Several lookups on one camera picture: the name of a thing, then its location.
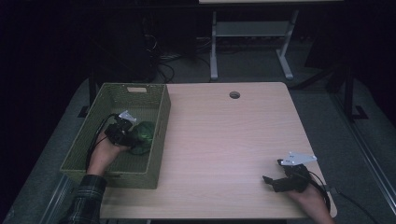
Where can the black metal stand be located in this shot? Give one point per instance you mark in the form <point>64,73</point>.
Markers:
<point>348,93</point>
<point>91,93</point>

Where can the green woven basket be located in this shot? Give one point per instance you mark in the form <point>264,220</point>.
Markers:
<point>134,102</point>

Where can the dark green cloth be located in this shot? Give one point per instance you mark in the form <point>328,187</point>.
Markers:
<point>144,133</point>

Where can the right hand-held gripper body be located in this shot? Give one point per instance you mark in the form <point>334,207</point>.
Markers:
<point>294,180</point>

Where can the aluminium floor rail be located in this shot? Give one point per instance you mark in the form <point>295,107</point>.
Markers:
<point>373,165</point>
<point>57,199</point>

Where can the person's right hand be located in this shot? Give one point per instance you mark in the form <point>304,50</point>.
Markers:
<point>311,202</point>

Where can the grey metal desk frame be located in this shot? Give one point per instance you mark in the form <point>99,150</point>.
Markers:
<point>249,29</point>

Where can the grey tape strip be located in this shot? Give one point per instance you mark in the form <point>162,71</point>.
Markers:
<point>332,189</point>

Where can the person's left hand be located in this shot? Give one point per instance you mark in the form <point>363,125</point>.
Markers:
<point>104,155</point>

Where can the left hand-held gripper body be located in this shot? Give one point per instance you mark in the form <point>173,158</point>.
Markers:
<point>120,132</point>

